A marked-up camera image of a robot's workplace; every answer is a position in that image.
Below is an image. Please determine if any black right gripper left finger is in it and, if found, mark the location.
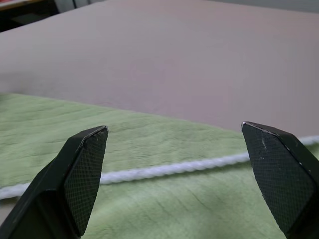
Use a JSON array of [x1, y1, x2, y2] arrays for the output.
[[0, 125, 109, 239]]

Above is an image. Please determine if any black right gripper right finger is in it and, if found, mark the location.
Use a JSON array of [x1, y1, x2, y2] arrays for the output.
[[240, 121, 319, 239]]

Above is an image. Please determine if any green cloth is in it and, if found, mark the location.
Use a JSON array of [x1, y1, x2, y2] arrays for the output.
[[0, 92, 319, 239]]

